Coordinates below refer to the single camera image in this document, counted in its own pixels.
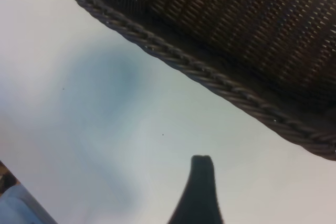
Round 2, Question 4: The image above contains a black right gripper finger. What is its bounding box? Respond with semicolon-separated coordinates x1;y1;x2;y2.
167;154;227;224

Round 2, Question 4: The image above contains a dark brown woven basket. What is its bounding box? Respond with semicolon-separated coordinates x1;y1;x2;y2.
67;0;336;162

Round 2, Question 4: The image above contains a blue grey bin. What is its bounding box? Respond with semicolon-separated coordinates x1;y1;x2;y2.
0;184;58;224

